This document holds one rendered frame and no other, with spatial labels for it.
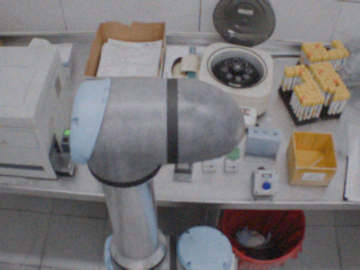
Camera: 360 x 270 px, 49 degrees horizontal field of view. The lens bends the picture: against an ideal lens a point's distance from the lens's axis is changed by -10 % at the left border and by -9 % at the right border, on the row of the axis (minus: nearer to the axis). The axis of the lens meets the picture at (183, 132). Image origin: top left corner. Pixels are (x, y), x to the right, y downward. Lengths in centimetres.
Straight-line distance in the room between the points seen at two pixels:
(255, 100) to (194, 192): 34
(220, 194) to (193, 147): 71
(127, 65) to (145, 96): 95
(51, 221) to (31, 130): 118
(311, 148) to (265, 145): 17
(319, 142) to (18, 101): 89
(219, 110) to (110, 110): 14
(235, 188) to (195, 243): 41
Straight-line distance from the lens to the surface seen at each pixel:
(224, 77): 138
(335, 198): 132
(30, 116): 108
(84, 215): 223
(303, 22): 163
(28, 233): 226
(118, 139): 54
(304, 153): 136
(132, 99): 54
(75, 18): 165
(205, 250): 88
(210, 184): 126
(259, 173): 120
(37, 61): 122
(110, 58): 152
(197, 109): 53
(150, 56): 151
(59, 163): 129
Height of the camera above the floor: 195
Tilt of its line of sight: 52 degrees down
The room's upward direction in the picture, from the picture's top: 1 degrees clockwise
